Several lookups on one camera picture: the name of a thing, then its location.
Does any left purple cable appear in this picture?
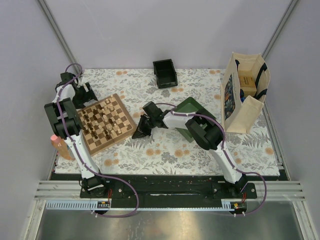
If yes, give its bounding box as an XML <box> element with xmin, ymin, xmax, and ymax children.
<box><xmin>56</xmin><ymin>62</ymin><xmax>140</xmax><ymax>218</ymax></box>

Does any white slotted cable duct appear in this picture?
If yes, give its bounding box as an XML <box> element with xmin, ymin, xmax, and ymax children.
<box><xmin>46</xmin><ymin>198</ymin><xmax>235</xmax><ymax>212</ymax></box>

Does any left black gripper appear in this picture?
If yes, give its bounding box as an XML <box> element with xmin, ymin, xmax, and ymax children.
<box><xmin>72</xmin><ymin>83</ymin><xmax>98</xmax><ymax>110</ymax></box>

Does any pink capped bottle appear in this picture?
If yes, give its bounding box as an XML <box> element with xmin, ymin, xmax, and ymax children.
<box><xmin>50</xmin><ymin>134</ymin><xmax>75</xmax><ymax>161</ymax></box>

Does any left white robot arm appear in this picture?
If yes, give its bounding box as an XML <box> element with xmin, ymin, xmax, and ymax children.
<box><xmin>44</xmin><ymin>71</ymin><xmax>109</xmax><ymax>198</ymax></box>

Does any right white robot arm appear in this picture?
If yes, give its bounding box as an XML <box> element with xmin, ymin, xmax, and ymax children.
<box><xmin>132</xmin><ymin>101</ymin><xmax>248</xmax><ymax>198</ymax></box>

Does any wooden box in bag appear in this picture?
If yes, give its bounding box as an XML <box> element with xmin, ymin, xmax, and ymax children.
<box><xmin>237</xmin><ymin>70</ymin><xmax>257</xmax><ymax>97</ymax></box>

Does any floral table mat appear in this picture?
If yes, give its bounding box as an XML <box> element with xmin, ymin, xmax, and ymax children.
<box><xmin>53</xmin><ymin>67</ymin><xmax>281</xmax><ymax>176</ymax></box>

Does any cream canvas tote bag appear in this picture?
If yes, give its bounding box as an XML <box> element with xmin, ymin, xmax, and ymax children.
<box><xmin>220</xmin><ymin>52</ymin><xmax>271</xmax><ymax>134</ymax></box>

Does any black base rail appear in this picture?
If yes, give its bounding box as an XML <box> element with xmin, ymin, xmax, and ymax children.
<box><xmin>78</xmin><ymin>175</ymin><xmax>257</xmax><ymax>200</ymax></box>

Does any black plastic bin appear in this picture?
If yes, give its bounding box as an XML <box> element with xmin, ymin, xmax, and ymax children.
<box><xmin>153</xmin><ymin>59</ymin><xmax>178</xmax><ymax>89</ymax></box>

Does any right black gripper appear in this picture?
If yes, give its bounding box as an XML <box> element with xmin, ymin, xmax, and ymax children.
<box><xmin>132</xmin><ymin>115</ymin><xmax>157</xmax><ymax>140</ymax></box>

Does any green metal tray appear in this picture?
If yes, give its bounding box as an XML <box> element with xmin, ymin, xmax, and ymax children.
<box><xmin>173</xmin><ymin>96</ymin><xmax>218</xmax><ymax>144</ymax></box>

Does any wooden chess board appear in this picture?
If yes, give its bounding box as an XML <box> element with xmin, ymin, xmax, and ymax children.
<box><xmin>77</xmin><ymin>94</ymin><xmax>137</xmax><ymax>156</ymax></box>

